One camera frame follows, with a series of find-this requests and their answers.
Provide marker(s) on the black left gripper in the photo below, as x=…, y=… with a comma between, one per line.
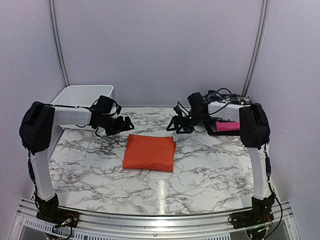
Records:
x=120, y=127

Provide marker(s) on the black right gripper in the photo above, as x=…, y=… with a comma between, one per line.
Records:
x=187, y=129

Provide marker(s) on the orange garment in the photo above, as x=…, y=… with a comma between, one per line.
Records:
x=149, y=153

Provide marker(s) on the black white plaid skirt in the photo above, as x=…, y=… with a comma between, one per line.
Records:
x=218, y=96

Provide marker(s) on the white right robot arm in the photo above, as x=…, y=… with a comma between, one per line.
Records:
x=254, y=132

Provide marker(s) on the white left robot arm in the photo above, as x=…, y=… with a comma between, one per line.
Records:
x=36, y=132

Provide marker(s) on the white plastic laundry bin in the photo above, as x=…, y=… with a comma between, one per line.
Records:
x=83, y=95

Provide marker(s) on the black folded garment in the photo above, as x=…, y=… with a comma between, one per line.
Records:
x=211, y=129

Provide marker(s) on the pink folded garment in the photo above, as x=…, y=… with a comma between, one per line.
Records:
x=222, y=126

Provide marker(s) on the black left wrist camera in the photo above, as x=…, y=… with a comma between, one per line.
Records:
x=104, y=105

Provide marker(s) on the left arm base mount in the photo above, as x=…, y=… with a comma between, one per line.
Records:
x=60, y=217

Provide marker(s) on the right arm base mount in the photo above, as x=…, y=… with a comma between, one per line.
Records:
x=244, y=219

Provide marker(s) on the right aluminium corner post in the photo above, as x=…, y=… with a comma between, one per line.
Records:
x=262, y=24

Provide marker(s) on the aluminium corner post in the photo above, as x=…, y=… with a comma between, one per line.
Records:
x=262, y=24
x=57, y=42

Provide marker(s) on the aluminium front frame rail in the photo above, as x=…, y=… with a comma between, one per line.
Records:
x=110, y=226

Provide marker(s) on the left aluminium corner post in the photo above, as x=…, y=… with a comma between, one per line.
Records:
x=57, y=42

